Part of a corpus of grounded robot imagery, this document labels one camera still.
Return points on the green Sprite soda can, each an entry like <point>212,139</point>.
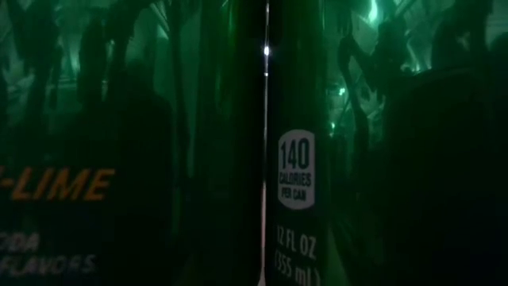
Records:
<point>59,186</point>
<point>295,171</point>

